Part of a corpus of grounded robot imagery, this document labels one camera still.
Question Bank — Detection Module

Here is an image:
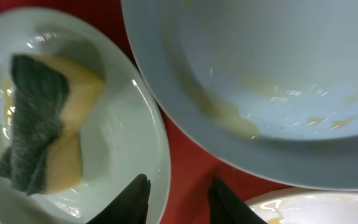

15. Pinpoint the pale green plate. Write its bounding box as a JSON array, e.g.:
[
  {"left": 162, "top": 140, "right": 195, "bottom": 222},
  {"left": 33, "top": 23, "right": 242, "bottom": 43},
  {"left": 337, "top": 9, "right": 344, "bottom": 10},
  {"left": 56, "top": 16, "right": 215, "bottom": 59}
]
[{"left": 0, "top": 7, "right": 171, "bottom": 223}]

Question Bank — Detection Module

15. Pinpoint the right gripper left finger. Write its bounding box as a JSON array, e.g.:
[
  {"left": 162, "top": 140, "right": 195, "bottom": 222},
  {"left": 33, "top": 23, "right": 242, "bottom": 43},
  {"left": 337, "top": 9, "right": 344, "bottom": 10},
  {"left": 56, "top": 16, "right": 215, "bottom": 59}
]
[{"left": 87, "top": 174, "right": 151, "bottom": 224}]

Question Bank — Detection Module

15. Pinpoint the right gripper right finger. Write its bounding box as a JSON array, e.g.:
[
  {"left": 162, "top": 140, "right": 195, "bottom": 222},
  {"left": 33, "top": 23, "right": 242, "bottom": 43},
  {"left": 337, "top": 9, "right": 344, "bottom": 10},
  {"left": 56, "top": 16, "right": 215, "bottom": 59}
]
[{"left": 208, "top": 177, "right": 267, "bottom": 224}]

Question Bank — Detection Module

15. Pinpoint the red plastic tray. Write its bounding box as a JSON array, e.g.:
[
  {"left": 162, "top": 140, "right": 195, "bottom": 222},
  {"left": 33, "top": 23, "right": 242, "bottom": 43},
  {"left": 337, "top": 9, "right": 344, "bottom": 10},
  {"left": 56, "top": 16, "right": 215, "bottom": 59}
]
[{"left": 0, "top": 0, "right": 286, "bottom": 223}]

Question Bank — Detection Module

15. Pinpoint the yellow green sponge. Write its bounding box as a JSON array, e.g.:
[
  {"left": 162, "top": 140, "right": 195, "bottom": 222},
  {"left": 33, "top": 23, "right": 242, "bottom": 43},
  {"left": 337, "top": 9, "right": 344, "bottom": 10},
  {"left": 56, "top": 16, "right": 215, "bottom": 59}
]
[{"left": 0, "top": 54, "right": 104, "bottom": 195}]

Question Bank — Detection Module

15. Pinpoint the light blue plate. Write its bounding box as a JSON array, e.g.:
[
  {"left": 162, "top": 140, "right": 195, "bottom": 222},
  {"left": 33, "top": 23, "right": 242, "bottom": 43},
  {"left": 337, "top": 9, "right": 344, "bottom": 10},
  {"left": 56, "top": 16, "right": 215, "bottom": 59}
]
[{"left": 121, "top": 0, "right": 358, "bottom": 191}]

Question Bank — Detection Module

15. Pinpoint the white plate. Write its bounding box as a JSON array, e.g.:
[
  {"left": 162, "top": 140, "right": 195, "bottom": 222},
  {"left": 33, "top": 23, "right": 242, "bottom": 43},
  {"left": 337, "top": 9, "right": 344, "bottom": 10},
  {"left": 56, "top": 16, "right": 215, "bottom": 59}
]
[{"left": 246, "top": 187, "right": 358, "bottom": 224}]

